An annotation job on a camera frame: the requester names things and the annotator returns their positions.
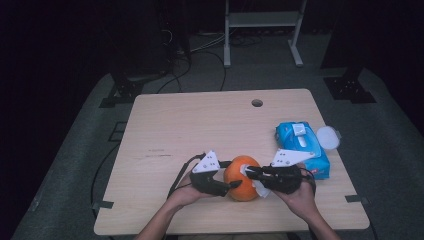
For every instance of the black stand base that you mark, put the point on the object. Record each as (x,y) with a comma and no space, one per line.
(125,90)
(348,88)

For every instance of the orange plush toy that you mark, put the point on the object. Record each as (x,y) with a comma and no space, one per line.
(241,191)

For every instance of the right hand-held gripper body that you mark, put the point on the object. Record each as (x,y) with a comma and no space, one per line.
(283,178)

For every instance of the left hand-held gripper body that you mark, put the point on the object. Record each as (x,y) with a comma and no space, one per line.
(208,180)

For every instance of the black tape strip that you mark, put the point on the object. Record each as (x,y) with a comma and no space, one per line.
(356,199)
(103,204)

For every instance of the white metal stand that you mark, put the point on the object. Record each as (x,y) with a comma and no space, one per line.
(261,19)

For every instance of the blue wet wipes pack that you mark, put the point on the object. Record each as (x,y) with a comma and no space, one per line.
(286,136)

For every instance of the white round dish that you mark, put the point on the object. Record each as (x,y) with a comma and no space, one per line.
(328,137)

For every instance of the person's left hand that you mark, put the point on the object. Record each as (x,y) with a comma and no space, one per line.
(186,195)

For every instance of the person's right hand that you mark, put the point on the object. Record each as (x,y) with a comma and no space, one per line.
(300,203)

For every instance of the white wet wipe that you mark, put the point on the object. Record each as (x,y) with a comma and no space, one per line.
(263,192)

